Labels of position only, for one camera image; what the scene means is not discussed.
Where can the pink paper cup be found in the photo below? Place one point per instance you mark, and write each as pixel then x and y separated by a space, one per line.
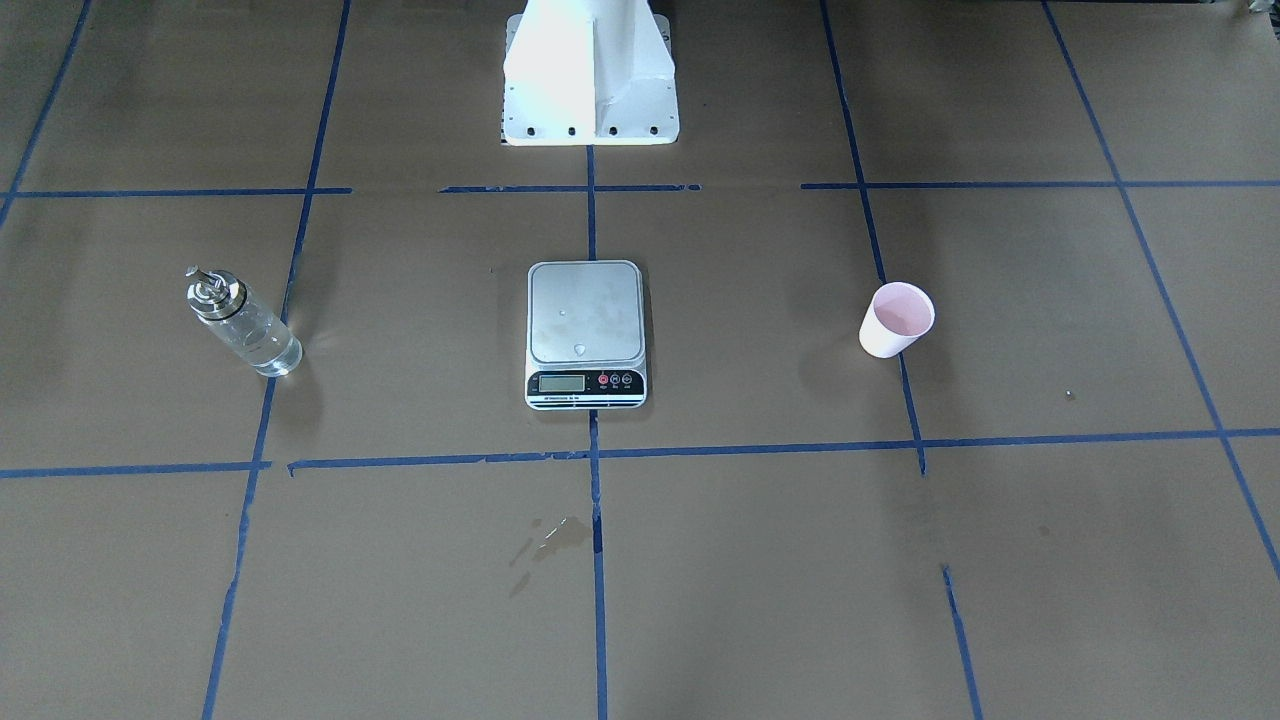
pixel 899 314

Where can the digital kitchen scale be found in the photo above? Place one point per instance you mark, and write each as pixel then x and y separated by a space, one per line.
pixel 585 336

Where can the glass sauce bottle metal spout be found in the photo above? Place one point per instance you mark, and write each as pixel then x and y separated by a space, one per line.
pixel 249 328

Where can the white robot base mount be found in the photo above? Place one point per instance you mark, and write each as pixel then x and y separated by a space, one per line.
pixel 589 73

